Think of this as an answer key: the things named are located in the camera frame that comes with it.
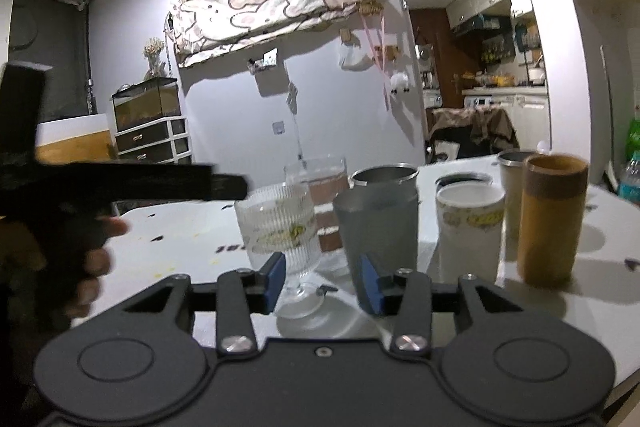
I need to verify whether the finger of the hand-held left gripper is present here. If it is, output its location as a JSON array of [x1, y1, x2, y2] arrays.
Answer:
[[114, 163, 249, 204]]

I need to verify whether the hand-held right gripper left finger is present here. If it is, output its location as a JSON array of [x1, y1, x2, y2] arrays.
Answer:
[[121, 252, 288, 354]]

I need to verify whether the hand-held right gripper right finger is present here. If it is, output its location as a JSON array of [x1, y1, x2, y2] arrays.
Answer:
[[358, 254, 527, 354]]

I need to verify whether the grey cup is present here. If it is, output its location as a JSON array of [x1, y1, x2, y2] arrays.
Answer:
[[332, 188, 420, 309]]

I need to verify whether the ribbed glass cup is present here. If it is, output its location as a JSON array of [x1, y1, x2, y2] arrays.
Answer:
[[234, 182, 322, 319]]

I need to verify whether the white paper cup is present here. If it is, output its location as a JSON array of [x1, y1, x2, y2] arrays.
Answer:
[[435, 183, 507, 289]]

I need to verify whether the dark rimmed cup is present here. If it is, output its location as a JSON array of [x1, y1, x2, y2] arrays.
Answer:
[[434, 172, 494, 194]]

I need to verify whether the beige cup with steel rim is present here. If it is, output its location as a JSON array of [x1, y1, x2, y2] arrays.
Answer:
[[497, 149, 539, 242]]

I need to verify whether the brown cylindrical cup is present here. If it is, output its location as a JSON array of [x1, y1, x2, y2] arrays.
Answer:
[[516, 153, 591, 286]]

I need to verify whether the person's left hand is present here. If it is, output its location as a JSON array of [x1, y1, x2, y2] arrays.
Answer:
[[0, 216, 129, 320]]

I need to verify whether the white drawer unit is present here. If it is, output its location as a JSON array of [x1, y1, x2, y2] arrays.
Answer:
[[114, 117, 194, 166]]

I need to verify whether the glass fish tank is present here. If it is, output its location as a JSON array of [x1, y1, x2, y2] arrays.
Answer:
[[110, 77, 182, 132]]

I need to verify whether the tall clear glass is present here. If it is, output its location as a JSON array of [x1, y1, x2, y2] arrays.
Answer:
[[284, 156, 349, 269]]

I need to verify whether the dried flower bouquet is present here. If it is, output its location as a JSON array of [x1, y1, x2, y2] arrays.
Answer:
[[142, 37, 169, 80]]

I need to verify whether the chair with brown cloth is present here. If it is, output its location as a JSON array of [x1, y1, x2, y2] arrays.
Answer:
[[424, 104, 521, 160]]

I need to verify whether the printed blanket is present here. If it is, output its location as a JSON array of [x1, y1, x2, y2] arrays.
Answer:
[[171, 0, 372, 69]]

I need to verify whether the white washing machine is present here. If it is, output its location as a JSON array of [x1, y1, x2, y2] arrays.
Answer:
[[462, 93, 550, 148]]

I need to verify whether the brown wooden door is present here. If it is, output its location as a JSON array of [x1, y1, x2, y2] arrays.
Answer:
[[410, 8, 465, 110]]

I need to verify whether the clear water bottle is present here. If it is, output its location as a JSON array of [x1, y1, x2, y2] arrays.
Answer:
[[617, 151, 640, 208]]

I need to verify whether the green plastic bottle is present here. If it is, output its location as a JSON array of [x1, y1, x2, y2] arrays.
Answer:
[[625, 118, 640, 168]]

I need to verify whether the white bag on wall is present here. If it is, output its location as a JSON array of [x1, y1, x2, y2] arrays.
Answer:
[[339, 41, 374, 71]]

